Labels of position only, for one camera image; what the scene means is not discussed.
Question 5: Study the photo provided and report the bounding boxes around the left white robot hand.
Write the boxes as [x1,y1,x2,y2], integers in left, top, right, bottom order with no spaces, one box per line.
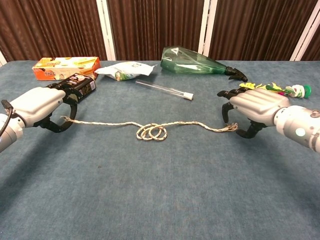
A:
[8,82,85,134]

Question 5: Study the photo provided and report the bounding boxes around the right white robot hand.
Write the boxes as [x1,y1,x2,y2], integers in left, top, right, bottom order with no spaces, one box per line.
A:
[216,88,292,139]

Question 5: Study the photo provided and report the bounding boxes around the beige braided rope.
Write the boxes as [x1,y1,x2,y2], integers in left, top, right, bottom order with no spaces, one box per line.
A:
[61,115,238,142]

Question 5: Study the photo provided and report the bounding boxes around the yellow feather shuttlecock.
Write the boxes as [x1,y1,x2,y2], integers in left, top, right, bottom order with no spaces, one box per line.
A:
[238,81,313,99]

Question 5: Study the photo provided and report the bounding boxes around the orange biscuit box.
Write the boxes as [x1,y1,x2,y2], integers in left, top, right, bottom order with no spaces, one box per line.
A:
[32,56,101,81]

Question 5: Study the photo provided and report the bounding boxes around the black tin can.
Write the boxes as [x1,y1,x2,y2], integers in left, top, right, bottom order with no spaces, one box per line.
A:
[58,72,97,104]

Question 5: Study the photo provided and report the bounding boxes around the brown pleated partition panel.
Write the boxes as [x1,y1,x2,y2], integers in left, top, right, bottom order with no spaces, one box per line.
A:
[298,0,320,61]
[208,0,311,61]
[0,0,107,62]
[106,0,205,61]

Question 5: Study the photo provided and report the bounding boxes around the green spray bottle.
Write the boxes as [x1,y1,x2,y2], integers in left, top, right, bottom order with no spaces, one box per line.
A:
[159,46,249,82]

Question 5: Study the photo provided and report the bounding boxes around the white snack bag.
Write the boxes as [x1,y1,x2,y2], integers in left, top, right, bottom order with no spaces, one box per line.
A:
[94,61,157,82]

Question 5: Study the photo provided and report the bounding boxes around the clear tube with white cap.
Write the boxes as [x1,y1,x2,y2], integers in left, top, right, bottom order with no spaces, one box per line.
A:
[135,79,195,101]

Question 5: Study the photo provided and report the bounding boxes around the blue felt table mat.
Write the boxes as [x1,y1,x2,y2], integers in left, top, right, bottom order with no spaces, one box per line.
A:
[0,59,320,240]

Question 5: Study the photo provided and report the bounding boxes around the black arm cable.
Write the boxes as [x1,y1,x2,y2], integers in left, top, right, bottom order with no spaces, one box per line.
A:
[0,99,15,138]

